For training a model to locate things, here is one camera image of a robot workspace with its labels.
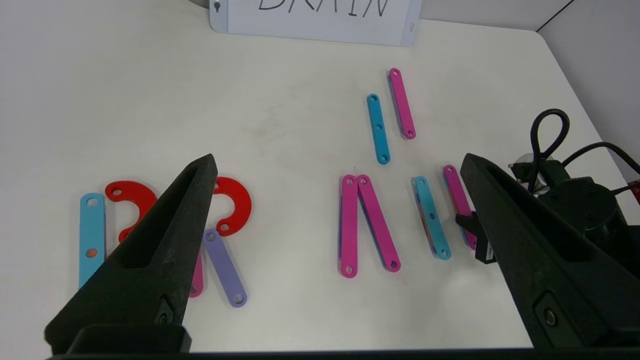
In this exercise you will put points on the large red plastic arc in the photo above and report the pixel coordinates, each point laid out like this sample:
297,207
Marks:
142,200

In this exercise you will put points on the short pink plastic bar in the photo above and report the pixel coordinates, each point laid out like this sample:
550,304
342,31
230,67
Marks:
402,102

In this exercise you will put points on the small red plastic arc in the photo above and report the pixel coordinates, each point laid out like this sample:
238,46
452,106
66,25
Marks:
241,200

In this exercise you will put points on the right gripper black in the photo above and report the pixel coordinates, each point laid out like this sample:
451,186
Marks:
486,250

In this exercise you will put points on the medium blue plastic bar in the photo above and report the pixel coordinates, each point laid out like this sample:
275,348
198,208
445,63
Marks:
378,127

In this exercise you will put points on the white BRAIN sign card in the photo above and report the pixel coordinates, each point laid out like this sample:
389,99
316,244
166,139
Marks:
320,25

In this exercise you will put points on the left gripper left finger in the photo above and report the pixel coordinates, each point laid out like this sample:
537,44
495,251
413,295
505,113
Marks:
150,265

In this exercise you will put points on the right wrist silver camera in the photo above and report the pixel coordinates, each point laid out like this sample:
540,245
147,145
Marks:
522,170

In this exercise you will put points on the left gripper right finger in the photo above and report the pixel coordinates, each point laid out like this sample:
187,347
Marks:
555,265

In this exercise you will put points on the blue bar with orange underside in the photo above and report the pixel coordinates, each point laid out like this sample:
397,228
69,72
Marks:
432,220

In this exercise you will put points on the short purple plastic bar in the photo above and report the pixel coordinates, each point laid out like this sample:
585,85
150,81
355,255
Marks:
225,267

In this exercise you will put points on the long pink plastic bar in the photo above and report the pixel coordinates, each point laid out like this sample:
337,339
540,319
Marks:
349,225
377,222
196,280
457,195

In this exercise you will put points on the long blue plastic bar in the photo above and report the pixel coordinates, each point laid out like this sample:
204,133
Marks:
92,235

